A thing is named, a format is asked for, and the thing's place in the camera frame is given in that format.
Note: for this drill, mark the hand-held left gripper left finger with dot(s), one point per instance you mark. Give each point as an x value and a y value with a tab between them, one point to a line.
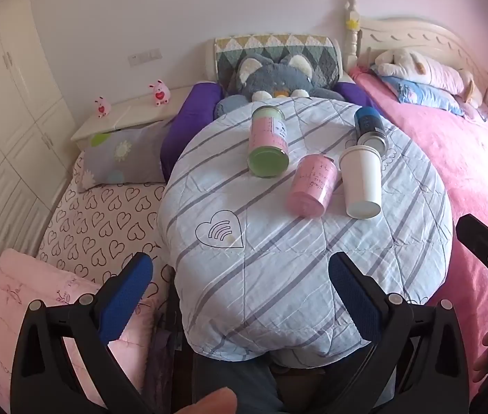
125	297

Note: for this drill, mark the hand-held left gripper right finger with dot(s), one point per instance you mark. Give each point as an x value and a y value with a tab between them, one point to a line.
356	297

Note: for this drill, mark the white paper cup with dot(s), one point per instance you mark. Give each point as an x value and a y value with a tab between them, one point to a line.
360	181

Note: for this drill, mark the small pink cup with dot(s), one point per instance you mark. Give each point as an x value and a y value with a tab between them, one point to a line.
313	183

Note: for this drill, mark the blue and silver cup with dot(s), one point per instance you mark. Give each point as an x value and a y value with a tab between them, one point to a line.
366	123

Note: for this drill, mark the pink cup with green lid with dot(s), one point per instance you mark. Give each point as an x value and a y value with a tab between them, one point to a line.
267	138

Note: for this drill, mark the person's left hand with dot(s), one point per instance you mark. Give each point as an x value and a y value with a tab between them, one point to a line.
216	403

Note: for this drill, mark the heart print bed sheet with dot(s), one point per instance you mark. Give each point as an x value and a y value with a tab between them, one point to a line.
97	224

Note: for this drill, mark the pink fleece bed blanket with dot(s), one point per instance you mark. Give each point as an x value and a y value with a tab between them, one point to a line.
442	146

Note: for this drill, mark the folded pink quilt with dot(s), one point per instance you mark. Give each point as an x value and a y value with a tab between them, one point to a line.
19	284

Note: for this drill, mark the striped light blue quilt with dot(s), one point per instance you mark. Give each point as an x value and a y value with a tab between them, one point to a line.
248	276

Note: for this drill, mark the dark grey trousers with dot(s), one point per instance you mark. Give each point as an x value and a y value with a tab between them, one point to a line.
235	371

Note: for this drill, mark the grey flower pillow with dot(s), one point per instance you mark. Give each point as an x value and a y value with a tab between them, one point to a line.
131	155

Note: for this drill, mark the blue pillow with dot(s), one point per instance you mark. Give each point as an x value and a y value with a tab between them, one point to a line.
425	92

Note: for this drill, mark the cream nightstand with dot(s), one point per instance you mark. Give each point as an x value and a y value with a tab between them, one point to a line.
136	114

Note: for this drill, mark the white plush dog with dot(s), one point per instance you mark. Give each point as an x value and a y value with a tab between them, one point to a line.
403	67

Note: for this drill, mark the pink pig figurine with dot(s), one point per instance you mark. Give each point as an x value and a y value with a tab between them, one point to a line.
102	108
159	92

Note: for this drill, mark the purple blanket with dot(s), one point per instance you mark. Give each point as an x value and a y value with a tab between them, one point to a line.
192	112

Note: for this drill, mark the cream bed headboard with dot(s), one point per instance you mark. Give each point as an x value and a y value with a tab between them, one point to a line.
420	34

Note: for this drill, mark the cream wardrobe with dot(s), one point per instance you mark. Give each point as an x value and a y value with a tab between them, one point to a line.
2	116

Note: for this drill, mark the grey plush cat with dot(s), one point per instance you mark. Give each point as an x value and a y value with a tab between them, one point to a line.
269	77

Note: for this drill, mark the diamond patterned cushion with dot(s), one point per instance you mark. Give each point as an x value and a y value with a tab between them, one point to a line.
321	51

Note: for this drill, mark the yellow flower decoration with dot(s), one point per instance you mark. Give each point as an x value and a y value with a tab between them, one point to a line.
351	23

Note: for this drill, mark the wall socket plate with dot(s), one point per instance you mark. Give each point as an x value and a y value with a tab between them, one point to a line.
144	57

